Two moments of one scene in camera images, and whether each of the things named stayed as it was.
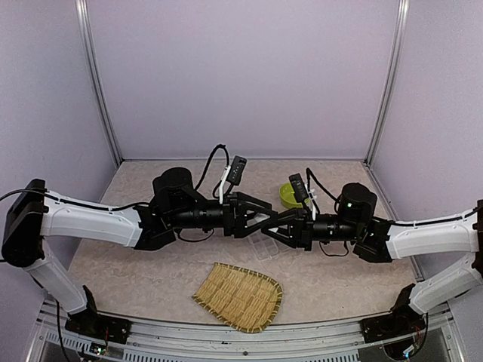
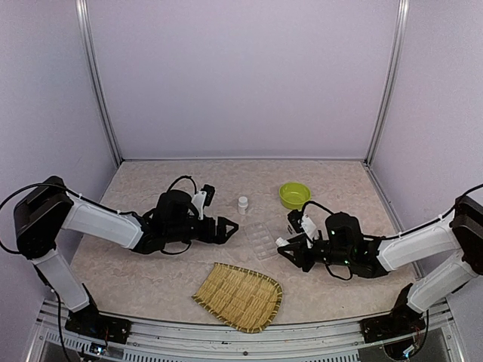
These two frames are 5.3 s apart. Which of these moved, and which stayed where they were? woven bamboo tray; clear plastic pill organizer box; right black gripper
Moved: right black gripper
Stayed: clear plastic pill organizer box; woven bamboo tray
